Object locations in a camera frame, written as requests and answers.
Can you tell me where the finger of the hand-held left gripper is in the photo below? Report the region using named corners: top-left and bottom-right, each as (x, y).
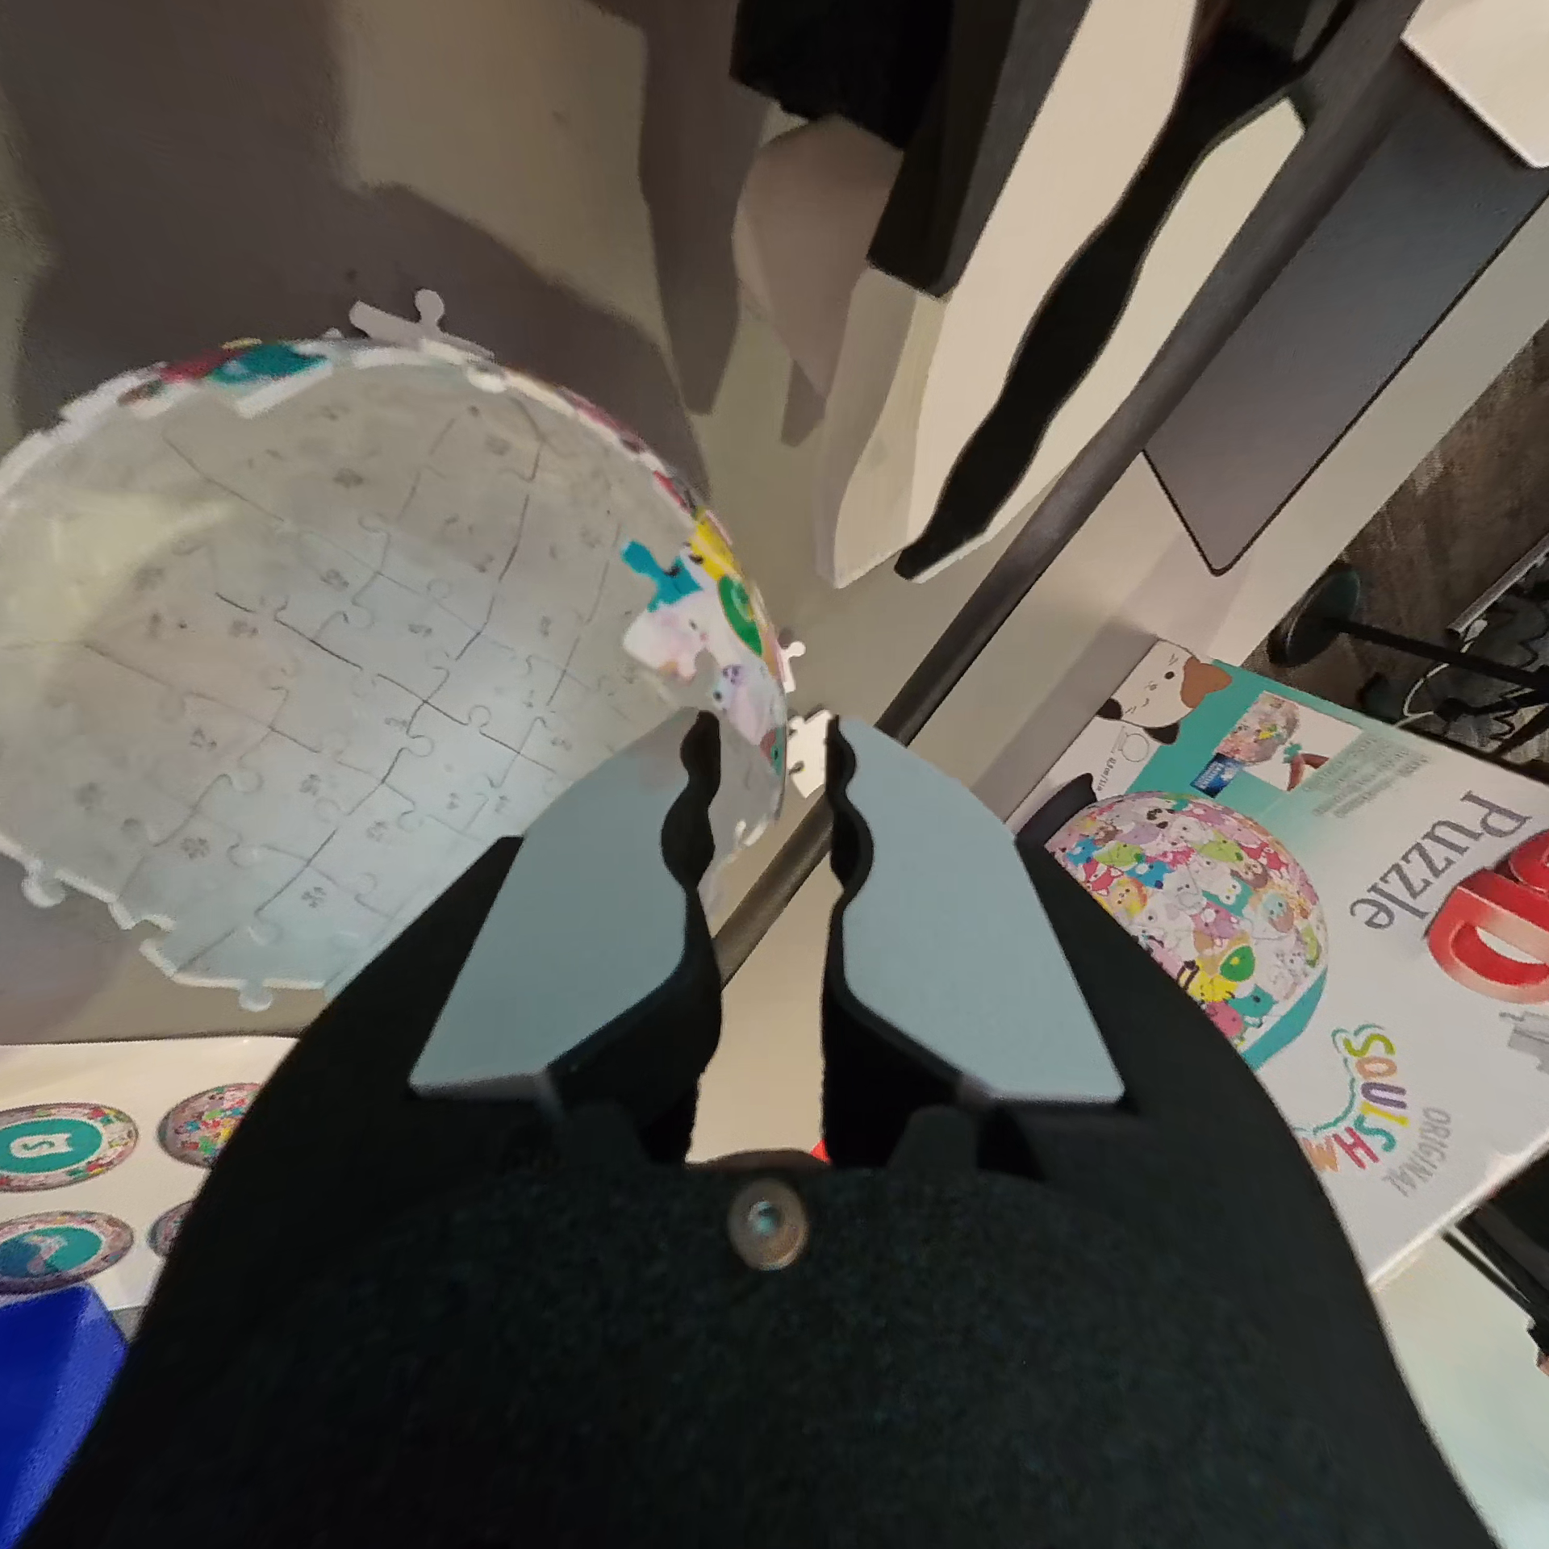
top-left (893, 67), bottom-right (1308, 586)
top-left (826, 0), bottom-right (1195, 590)

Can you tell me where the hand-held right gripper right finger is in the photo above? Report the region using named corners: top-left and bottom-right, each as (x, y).
top-left (819, 715), bottom-right (1126, 1169)

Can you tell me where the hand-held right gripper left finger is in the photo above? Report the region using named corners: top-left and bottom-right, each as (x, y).
top-left (407, 708), bottom-right (726, 1167)

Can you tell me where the white puzzle piece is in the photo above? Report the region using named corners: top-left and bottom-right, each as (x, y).
top-left (784, 708), bottom-right (840, 804)

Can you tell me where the colourful puzzle ball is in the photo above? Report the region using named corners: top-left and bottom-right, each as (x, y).
top-left (0, 288), bottom-right (808, 1014)

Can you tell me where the teal puzzle box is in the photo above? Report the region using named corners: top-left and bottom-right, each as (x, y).
top-left (1009, 640), bottom-right (1549, 1285)

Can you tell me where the folded puzzle instruction leaflet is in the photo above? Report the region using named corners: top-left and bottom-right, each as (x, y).
top-left (0, 1035), bottom-right (306, 1316)

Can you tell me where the black floor stand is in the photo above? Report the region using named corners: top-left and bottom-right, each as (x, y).
top-left (1280, 569), bottom-right (1549, 708)

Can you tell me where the blue plastic bin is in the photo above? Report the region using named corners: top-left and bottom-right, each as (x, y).
top-left (0, 1284), bottom-right (132, 1549)

